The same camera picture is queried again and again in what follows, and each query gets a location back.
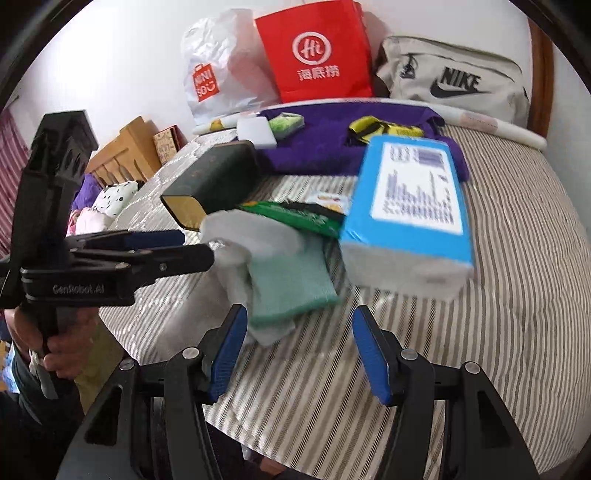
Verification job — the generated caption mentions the red paper bag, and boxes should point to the red paper bag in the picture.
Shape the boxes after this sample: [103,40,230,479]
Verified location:
[256,1,373,103]

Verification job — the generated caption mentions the person's left hand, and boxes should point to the person's left hand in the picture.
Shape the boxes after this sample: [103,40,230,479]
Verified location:
[4,308,99,380]

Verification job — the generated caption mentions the dark green tin box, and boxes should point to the dark green tin box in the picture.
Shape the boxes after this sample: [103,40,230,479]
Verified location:
[160,141,262,231]

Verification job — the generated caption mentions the striped bed cover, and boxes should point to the striped bed cover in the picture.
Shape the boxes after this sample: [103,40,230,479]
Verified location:
[96,124,591,480]

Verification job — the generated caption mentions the purple towel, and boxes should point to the purple towel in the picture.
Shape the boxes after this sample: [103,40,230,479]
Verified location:
[252,101,470,182]

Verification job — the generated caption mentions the white mesh drawstring bag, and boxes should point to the white mesh drawstring bag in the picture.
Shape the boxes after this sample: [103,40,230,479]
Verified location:
[200,210,304,346]

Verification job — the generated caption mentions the grey Nike bag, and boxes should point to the grey Nike bag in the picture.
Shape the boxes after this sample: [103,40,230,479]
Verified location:
[376,35,530,127]

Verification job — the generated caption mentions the blue tissue pack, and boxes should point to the blue tissue pack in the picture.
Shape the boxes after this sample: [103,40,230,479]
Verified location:
[339,135,474,301]

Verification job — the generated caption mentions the mint green cloth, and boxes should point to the mint green cloth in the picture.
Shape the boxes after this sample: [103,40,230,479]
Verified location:
[247,234,339,328]

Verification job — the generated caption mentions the white spotted plush toy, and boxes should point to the white spotted plush toy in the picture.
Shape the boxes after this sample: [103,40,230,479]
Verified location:
[92,181,139,219]

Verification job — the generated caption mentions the wooden door frame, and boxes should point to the wooden door frame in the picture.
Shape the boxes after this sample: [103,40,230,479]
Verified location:
[528,19,554,138]

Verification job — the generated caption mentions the green tea leaf pouch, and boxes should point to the green tea leaf pouch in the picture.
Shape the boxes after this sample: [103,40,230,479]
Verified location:
[269,112,304,141]

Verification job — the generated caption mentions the purple plush toy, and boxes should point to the purple plush toy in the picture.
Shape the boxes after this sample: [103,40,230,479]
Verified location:
[70,173,103,211]

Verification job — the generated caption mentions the white Miniso plastic bag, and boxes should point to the white Miniso plastic bag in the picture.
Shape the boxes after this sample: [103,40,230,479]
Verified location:
[180,8,280,125]

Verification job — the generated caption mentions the yellow black pouch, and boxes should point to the yellow black pouch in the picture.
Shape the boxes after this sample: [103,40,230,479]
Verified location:
[346,116,425,145]

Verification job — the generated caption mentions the brown printed card box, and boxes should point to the brown printed card box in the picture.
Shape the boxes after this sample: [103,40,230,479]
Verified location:
[152,125,186,165]

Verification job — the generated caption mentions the green fruit packet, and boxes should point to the green fruit packet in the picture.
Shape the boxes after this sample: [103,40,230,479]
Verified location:
[238,201,346,239]

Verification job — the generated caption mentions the orange fruit sachet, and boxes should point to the orange fruit sachet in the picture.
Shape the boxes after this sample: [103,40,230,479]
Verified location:
[305,192,352,215]

